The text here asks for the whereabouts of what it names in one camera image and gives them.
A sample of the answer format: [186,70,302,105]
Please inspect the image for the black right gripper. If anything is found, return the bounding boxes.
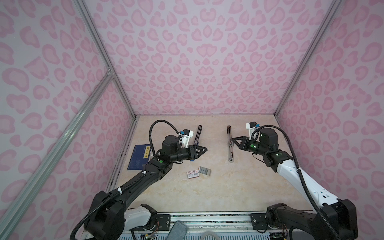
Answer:
[231,135,268,156]

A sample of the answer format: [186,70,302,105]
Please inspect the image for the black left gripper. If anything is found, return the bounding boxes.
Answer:
[170,145,208,164]

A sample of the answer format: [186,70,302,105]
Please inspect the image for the blue black stapler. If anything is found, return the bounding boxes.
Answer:
[194,125,203,146]

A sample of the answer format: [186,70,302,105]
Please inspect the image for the red white staple box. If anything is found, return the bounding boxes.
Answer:
[187,170,200,179]

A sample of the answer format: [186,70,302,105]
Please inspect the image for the silver staple tray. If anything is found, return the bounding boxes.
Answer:
[198,166,212,176]

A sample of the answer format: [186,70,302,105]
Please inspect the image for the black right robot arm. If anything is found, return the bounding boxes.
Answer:
[230,125,359,240]

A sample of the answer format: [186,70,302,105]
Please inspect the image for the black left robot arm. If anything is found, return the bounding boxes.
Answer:
[70,135,208,240]

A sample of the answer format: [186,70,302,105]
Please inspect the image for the dark blue booklet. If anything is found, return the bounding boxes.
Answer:
[127,144,152,171]

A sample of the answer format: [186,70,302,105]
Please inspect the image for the grey cloth pad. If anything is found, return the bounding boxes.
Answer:
[166,221,188,240]

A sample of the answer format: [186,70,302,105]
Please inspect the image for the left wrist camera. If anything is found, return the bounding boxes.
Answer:
[181,129,194,148]

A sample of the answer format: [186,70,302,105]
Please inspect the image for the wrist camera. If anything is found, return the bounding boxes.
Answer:
[181,129,194,148]
[246,122,261,141]

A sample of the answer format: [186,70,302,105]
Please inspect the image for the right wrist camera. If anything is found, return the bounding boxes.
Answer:
[246,122,261,141]

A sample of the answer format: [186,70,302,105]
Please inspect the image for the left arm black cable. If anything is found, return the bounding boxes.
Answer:
[69,119,181,240]

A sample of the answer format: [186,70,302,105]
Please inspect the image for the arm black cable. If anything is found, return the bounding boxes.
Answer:
[251,125,343,240]
[69,119,181,240]

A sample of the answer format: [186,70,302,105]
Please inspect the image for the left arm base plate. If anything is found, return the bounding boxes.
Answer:
[132,214,171,232]

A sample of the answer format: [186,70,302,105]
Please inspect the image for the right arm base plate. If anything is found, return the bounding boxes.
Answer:
[250,213,269,234]

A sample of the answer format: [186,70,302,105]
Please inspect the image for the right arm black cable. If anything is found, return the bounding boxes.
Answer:
[251,125,343,240]

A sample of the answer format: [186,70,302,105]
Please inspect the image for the aluminium front rail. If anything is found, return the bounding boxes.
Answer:
[80,210,343,240]

